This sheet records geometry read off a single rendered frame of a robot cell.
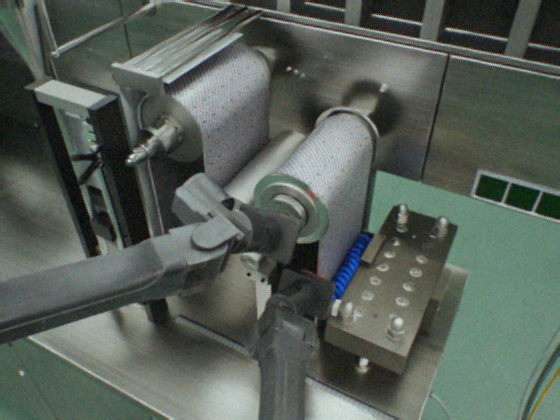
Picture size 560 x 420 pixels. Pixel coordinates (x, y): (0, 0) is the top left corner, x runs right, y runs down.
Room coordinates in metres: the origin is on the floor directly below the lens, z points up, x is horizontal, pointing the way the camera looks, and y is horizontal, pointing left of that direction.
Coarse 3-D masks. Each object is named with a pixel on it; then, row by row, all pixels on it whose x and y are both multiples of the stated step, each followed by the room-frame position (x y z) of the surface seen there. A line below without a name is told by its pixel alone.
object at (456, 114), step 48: (96, 0) 1.30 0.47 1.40; (96, 48) 1.32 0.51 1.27; (144, 48) 1.23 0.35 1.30; (288, 48) 1.04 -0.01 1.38; (336, 48) 0.98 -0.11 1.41; (384, 48) 0.94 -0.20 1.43; (288, 96) 1.04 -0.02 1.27; (336, 96) 0.98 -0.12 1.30; (384, 96) 0.93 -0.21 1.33; (432, 96) 0.89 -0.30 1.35; (480, 96) 0.84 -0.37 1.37; (528, 96) 0.81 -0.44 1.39; (384, 144) 0.92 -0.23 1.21; (432, 144) 0.88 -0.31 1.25; (480, 144) 0.83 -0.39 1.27; (528, 144) 0.79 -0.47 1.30
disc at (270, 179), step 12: (264, 180) 0.68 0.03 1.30; (276, 180) 0.67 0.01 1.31; (288, 180) 0.66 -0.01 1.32; (300, 180) 0.65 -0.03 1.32; (312, 192) 0.64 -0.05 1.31; (324, 204) 0.63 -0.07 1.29; (324, 216) 0.63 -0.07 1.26; (324, 228) 0.63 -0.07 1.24; (300, 240) 0.65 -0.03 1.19; (312, 240) 0.64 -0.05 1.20
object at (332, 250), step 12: (360, 192) 0.81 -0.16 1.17; (348, 204) 0.75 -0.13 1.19; (360, 204) 0.82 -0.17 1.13; (348, 216) 0.75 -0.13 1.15; (360, 216) 0.83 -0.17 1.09; (336, 228) 0.70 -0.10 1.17; (348, 228) 0.76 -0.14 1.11; (360, 228) 0.84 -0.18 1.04; (324, 240) 0.65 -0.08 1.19; (336, 240) 0.70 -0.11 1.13; (348, 240) 0.77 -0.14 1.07; (324, 252) 0.65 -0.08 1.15; (336, 252) 0.71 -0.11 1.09; (348, 252) 0.78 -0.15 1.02; (324, 264) 0.66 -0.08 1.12; (336, 264) 0.72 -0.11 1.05; (324, 276) 0.66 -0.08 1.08
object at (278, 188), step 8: (272, 184) 0.67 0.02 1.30; (280, 184) 0.67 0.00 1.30; (264, 192) 0.68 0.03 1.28; (272, 192) 0.67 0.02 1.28; (280, 192) 0.67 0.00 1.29; (288, 192) 0.66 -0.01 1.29; (296, 192) 0.65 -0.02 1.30; (264, 200) 0.68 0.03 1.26; (304, 200) 0.64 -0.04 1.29; (312, 200) 0.64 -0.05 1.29; (312, 208) 0.64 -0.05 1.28; (312, 216) 0.64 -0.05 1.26; (312, 224) 0.64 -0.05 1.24; (304, 232) 0.64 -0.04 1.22; (312, 232) 0.63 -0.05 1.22
